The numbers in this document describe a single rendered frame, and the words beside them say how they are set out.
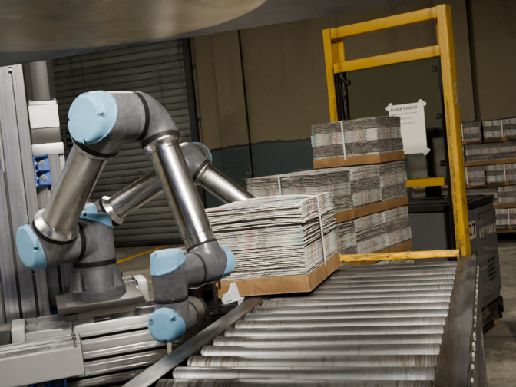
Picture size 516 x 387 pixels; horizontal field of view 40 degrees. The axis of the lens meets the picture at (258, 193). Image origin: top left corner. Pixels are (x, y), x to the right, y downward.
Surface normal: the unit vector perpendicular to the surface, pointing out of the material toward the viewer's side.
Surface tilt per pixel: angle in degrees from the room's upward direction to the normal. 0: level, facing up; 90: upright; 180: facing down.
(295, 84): 90
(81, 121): 85
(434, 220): 90
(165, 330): 90
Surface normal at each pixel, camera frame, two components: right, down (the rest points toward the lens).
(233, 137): -0.30, 0.08
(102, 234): 0.75, -0.04
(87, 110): -0.58, 0.01
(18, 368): 0.30, 0.02
